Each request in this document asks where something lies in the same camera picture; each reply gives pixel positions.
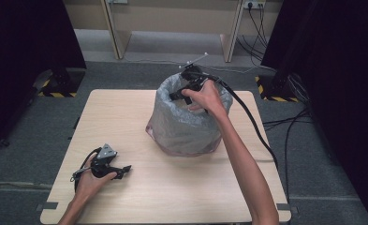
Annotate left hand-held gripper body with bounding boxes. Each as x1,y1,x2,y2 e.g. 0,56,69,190
91,142,122,180

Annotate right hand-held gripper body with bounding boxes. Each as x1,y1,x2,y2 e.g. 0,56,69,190
178,52,212,92

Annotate grey translucent trash bag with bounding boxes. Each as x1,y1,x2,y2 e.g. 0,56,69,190
145,73,234,158

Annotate person's right hand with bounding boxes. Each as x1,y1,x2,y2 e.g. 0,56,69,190
181,79,230,119

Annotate person's left hand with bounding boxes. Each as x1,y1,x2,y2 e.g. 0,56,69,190
73,154,119,204

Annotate beige desk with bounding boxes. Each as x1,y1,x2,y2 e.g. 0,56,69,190
63,0,285,64

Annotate grey tape strip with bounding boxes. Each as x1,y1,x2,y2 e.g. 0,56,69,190
276,202,300,216
36,202,60,213

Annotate striped black stand base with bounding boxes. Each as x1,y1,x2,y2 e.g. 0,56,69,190
33,67,87,98
255,73,300,103

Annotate black curtain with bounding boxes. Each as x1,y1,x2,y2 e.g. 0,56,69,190
0,0,88,152
260,0,368,225

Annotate left hand-held gripper cable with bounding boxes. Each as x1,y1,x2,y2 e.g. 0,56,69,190
69,146,103,193

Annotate black cables from socket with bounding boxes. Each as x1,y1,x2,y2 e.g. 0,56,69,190
235,3,270,68

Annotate white wall power socket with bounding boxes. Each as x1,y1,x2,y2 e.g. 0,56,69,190
243,0,267,10

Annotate cable bundle at stand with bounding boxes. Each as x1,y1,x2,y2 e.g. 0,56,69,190
286,73,311,105

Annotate black floor cables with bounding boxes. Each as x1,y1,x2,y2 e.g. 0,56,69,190
262,107,313,204

